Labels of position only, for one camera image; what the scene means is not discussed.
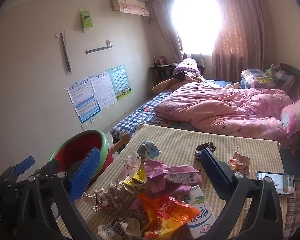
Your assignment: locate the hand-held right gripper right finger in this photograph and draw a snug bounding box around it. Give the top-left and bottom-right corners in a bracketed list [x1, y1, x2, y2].
[200, 147, 284, 240]

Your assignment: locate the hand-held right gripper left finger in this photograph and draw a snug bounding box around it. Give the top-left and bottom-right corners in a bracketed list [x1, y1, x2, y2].
[17, 147, 101, 240]

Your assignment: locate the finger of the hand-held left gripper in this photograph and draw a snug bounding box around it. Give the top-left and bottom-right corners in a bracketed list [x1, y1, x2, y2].
[34, 159, 60, 178]
[0, 156, 35, 183]

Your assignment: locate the red bin with green rim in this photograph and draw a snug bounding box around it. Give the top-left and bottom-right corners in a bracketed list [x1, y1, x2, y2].
[49, 129, 115, 183]

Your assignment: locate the red white wrapper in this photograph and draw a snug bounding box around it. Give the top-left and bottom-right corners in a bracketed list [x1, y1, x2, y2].
[227, 151, 250, 177]

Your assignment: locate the crushed black carton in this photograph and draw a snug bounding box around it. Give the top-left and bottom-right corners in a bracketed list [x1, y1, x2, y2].
[194, 141, 217, 160]

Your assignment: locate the brown paper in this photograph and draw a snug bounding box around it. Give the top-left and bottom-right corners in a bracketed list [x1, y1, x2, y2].
[82, 181, 130, 213]

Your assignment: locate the white milk carton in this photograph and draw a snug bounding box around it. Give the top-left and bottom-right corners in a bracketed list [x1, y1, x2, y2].
[182, 185, 217, 239]

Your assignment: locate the yellow snack wrapper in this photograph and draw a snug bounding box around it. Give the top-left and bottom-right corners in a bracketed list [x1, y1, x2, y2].
[122, 167, 147, 193]

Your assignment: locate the white paper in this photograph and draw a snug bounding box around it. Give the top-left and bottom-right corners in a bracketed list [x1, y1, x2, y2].
[125, 152, 145, 180]

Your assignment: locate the pink snack bag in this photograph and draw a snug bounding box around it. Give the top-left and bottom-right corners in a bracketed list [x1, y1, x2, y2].
[144, 159, 203, 193]

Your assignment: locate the orange plastic bag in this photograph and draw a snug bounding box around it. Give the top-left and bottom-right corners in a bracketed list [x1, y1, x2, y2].
[137, 194, 202, 239]

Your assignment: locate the newspaper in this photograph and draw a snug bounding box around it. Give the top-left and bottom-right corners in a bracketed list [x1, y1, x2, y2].
[97, 217, 143, 240]

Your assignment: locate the blue white wrapper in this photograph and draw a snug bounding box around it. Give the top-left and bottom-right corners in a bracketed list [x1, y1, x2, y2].
[137, 140, 162, 159]

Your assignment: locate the wooden chair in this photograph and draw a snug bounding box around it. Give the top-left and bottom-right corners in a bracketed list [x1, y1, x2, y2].
[107, 132, 130, 155]

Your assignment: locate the yellow checked tablecloth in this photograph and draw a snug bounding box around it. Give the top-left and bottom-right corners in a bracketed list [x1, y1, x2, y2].
[57, 124, 287, 240]

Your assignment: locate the pink quilt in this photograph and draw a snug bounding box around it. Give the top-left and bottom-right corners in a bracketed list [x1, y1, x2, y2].
[154, 82, 294, 142]

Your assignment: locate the smartphone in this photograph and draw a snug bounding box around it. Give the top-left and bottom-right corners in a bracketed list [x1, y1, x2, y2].
[255, 171, 295, 195]

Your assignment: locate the blue checked bed sheet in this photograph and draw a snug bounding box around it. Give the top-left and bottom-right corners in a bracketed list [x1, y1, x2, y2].
[109, 90, 190, 140]

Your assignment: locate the plaid cloth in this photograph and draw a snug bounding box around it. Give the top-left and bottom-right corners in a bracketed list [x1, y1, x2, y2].
[285, 177, 300, 238]

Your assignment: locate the pink floral pillow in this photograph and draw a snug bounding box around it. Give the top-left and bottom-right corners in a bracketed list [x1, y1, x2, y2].
[280, 96, 300, 138]

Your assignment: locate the brown blanket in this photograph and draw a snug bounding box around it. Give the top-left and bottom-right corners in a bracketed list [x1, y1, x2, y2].
[152, 76, 205, 94]

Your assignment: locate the blue checked pillow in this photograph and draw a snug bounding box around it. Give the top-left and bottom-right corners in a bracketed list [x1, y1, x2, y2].
[241, 69, 275, 89]

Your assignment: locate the black garment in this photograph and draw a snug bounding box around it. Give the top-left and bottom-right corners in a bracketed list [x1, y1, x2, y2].
[172, 70, 188, 80]

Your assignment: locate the purple folded quilt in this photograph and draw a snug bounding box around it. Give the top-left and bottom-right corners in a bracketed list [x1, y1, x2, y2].
[172, 58, 205, 80]

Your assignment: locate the green plush toy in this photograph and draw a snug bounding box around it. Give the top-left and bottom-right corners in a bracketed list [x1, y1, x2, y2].
[264, 64, 280, 78]

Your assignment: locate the grey checked pillow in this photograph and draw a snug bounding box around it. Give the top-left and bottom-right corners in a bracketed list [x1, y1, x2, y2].
[274, 70, 297, 90]

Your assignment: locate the dark side table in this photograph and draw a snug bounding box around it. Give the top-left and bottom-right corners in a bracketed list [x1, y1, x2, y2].
[149, 62, 183, 85]

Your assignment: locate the brown patterned curtain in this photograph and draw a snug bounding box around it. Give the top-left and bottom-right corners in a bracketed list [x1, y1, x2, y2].
[211, 0, 265, 84]

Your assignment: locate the bright window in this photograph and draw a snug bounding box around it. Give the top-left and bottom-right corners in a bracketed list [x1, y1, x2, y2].
[171, 0, 223, 55]

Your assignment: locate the pale patterned curtain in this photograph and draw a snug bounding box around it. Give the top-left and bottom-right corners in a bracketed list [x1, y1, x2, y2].
[146, 0, 184, 62]

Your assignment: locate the blue bordered wall poster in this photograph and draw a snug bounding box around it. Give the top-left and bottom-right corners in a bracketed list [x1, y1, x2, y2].
[67, 79, 101, 124]

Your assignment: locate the white chart wall poster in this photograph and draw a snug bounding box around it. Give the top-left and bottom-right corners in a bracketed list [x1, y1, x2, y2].
[89, 70, 117, 110]

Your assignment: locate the green chart wall poster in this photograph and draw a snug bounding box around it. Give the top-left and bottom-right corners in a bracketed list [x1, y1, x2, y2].
[109, 64, 132, 101]

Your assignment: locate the black hanging strap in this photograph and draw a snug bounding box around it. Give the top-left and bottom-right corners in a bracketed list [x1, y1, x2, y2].
[55, 29, 72, 74]

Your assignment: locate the black wall rail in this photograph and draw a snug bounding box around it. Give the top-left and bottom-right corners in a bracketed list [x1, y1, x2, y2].
[85, 40, 113, 54]

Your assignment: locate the green wall pouch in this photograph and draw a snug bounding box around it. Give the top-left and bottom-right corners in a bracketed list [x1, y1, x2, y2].
[79, 7, 94, 32]

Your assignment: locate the covered wall air conditioner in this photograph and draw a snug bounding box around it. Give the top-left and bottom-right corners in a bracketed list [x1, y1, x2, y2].
[110, 0, 153, 18]

